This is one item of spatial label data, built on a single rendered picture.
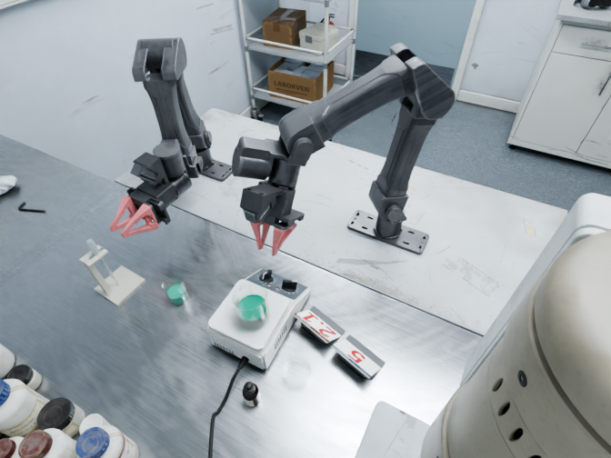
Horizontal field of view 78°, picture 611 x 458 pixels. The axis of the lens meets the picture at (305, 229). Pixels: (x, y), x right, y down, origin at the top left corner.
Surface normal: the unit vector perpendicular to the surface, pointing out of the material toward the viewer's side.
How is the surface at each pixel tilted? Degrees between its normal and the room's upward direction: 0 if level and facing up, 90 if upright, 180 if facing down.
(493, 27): 90
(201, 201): 0
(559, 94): 90
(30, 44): 90
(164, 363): 0
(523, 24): 90
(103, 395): 0
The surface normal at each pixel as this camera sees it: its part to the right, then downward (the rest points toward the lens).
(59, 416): -0.02, -0.68
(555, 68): -0.48, 0.65
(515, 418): -0.99, 0.13
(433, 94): 0.26, 0.70
